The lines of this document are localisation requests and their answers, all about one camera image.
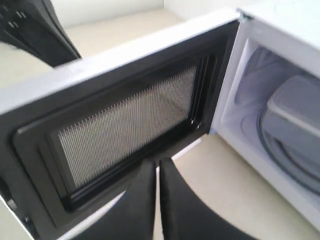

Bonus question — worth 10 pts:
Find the white microwave door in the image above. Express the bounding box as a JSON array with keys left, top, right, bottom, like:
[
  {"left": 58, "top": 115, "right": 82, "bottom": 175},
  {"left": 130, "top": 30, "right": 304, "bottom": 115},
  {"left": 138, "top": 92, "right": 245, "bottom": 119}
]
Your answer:
[{"left": 0, "top": 8, "right": 239, "bottom": 240}]

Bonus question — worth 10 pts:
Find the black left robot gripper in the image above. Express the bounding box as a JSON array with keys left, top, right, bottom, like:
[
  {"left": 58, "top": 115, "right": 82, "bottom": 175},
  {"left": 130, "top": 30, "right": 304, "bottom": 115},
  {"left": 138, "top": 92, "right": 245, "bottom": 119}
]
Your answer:
[{"left": 0, "top": 0, "right": 81, "bottom": 67}]

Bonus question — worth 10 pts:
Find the glass microwave turntable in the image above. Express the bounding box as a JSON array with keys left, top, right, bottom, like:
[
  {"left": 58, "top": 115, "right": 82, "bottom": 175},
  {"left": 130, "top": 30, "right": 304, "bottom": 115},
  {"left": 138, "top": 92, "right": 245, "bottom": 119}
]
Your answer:
[{"left": 258, "top": 99, "right": 320, "bottom": 194}]

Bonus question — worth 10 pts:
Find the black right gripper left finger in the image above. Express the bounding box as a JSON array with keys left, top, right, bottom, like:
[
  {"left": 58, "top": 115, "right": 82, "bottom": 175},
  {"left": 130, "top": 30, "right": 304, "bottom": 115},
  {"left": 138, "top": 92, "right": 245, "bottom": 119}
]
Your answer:
[{"left": 74, "top": 161, "right": 157, "bottom": 240}]

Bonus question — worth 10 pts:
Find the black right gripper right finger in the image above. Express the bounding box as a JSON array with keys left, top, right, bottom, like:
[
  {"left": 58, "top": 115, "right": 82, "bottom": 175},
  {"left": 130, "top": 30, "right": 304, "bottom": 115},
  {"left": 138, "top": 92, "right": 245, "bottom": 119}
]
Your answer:
[{"left": 159, "top": 158, "right": 254, "bottom": 240}]

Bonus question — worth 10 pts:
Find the white Midea microwave oven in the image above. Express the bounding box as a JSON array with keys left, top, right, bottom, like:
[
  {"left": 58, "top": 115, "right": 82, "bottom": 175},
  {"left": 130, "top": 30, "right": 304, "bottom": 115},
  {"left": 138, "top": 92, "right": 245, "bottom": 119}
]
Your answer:
[{"left": 212, "top": 0, "right": 320, "bottom": 228}]

